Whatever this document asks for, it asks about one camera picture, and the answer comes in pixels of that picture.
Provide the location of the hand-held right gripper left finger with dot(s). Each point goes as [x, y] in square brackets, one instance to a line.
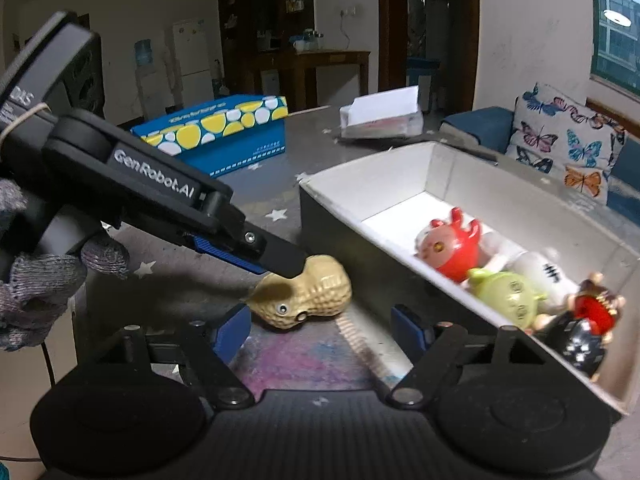
[232, 332]

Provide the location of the person's left hand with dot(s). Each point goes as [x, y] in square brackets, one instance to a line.
[40, 295]

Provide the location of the green-framed window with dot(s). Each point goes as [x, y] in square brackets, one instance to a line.
[615, 35]

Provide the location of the white wall socket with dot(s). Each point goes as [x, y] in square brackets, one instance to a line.
[348, 11]

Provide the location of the white tissue pack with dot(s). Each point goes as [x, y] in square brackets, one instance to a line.
[385, 110]

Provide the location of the water dispenser with blue bottle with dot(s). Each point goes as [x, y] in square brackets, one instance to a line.
[147, 80]

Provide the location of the blue yellow-dotted tissue box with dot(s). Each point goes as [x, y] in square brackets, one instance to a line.
[235, 135]

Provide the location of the wooden side table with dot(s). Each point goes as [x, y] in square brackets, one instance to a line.
[320, 60]

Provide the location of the grey cardboard box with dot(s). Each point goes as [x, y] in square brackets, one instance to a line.
[360, 200]

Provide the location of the white refrigerator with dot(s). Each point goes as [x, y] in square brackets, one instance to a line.
[192, 60]

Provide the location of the red round toy figure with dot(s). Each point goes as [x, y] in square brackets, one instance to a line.
[450, 255]

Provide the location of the green round toy figure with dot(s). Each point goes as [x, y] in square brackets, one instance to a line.
[510, 300]

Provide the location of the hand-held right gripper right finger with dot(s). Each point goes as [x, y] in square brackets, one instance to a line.
[410, 332]

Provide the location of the blue storage bin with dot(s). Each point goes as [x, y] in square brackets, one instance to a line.
[422, 80]

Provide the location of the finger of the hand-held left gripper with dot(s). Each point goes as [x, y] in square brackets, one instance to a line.
[220, 252]
[280, 260]

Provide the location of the white plush rabbit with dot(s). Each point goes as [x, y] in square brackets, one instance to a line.
[542, 270]

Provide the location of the dark wooden cabinet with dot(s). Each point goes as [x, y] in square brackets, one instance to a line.
[265, 5]

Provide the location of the wooden door frame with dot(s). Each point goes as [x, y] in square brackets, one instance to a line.
[385, 30]

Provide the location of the black-haired doll toy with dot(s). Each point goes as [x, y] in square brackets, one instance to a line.
[580, 345]

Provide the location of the tan peanut toy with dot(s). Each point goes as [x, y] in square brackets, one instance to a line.
[325, 292]

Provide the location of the butterfly print pillow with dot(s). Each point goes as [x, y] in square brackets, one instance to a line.
[565, 140]

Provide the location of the blue sofa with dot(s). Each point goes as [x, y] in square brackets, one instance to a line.
[475, 125]

